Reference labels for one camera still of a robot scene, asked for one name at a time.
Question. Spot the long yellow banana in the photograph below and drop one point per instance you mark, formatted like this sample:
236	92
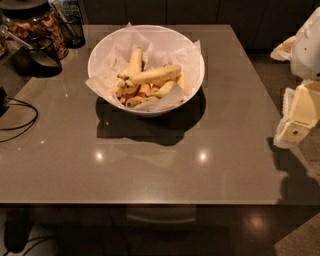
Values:
154	76

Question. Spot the upright yellow banana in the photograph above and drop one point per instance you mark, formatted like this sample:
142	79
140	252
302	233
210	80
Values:
135	63

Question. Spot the small lower yellow banana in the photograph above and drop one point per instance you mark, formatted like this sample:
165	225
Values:
161	91

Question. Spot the glass snack jar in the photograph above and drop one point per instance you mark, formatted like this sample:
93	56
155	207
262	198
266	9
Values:
28	19

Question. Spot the right edge yellow banana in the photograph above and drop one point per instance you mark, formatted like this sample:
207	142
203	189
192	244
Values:
182	82

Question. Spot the silver spoon handle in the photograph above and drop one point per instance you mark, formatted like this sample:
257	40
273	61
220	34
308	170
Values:
8	34

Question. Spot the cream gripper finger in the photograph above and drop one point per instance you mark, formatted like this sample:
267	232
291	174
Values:
301	113
283	51

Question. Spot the white bowl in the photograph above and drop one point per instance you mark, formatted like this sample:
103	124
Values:
156	36

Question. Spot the black mesh pen holder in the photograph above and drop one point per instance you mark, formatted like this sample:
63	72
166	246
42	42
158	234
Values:
71	27

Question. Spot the orange fruit piece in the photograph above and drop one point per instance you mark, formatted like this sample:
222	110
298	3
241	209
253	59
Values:
144	89

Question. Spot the white paper liner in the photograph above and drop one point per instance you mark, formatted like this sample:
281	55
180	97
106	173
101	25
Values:
113	63

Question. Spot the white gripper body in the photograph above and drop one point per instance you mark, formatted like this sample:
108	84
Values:
306	53

